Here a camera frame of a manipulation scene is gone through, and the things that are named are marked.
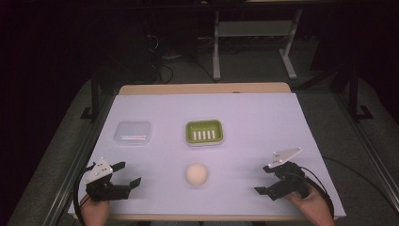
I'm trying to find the aluminium rail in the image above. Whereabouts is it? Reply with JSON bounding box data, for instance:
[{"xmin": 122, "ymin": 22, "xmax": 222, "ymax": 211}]
[
  {"xmin": 40, "ymin": 93, "xmax": 115, "ymax": 226},
  {"xmin": 331, "ymin": 93, "xmax": 399, "ymax": 215}
]

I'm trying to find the black floor cable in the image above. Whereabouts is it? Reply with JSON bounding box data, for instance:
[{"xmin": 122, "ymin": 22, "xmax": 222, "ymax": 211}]
[{"xmin": 322, "ymin": 155, "xmax": 399, "ymax": 215}]

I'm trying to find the white metal desk frame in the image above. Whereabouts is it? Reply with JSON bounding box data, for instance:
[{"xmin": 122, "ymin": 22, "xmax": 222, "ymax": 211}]
[{"xmin": 212, "ymin": 8, "xmax": 304, "ymax": 81}]

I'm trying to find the clear plastic box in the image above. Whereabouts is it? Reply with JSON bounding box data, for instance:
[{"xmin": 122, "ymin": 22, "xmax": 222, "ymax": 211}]
[{"xmin": 113, "ymin": 120, "xmax": 154, "ymax": 147}]

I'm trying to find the person's left hand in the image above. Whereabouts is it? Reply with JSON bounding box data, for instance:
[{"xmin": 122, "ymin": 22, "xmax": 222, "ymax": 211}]
[{"xmin": 79, "ymin": 193, "xmax": 111, "ymax": 226}]

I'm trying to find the wooden table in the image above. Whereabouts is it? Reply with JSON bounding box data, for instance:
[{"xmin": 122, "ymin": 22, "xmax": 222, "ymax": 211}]
[{"xmin": 107, "ymin": 82, "xmax": 341, "ymax": 222}]

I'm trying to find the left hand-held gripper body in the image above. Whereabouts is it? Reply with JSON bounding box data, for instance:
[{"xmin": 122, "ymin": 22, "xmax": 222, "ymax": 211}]
[{"xmin": 84, "ymin": 156, "xmax": 132, "ymax": 202}]

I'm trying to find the green soap dish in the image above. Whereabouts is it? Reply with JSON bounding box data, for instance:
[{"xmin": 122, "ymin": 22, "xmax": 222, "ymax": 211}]
[{"xmin": 184, "ymin": 119, "xmax": 225, "ymax": 147}]

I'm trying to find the person's right hand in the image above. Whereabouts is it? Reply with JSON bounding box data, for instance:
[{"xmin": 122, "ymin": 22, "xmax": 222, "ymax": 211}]
[{"xmin": 284, "ymin": 183, "xmax": 336, "ymax": 226}]

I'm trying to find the black metal stand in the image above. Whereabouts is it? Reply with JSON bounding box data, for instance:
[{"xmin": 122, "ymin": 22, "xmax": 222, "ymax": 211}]
[
  {"xmin": 79, "ymin": 77, "xmax": 102, "ymax": 124},
  {"xmin": 343, "ymin": 65, "xmax": 375, "ymax": 122}
]

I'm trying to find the round cream soap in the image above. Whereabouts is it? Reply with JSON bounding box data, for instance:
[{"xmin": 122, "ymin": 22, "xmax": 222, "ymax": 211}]
[{"xmin": 184, "ymin": 162, "xmax": 209, "ymax": 186}]

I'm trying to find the white table sheet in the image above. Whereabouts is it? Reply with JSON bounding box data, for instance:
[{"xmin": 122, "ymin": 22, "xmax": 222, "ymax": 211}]
[{"xmin": 67, "ymin": 91, "xmax": 347, "ymax": 219}]

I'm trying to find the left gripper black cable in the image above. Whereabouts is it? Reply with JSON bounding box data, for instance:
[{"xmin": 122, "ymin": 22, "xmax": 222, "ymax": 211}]
[{"xmin": 72, "ymin": 162, "xmax": 97, "ymax": 226}]

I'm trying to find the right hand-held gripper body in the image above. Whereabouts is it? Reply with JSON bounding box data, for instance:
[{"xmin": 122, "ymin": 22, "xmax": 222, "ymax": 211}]
[{"xmin": 266, "ymin": 147, "xmax": 311, "ymax": 202}]

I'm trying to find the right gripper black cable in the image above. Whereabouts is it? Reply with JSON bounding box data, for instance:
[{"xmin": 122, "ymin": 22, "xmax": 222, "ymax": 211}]
[{"xmin": 296, "ymin": 165, "xmax": 336, "ymax": 218}]

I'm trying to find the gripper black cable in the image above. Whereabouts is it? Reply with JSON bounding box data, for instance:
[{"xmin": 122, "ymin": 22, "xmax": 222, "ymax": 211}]
[
  {"xmin": 296, "ymin": 165, "xmax": 336, "ymax": 218},
  {"xmin": 72, "ymin": 162, "xmax": 97, "ymax": 226}
]

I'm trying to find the bundle of dark floor cables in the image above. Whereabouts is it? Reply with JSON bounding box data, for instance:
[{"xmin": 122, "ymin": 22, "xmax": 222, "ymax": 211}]
[{"xmin": 146, "ymin": 33, "xmax": 218, "ymax": 85}]

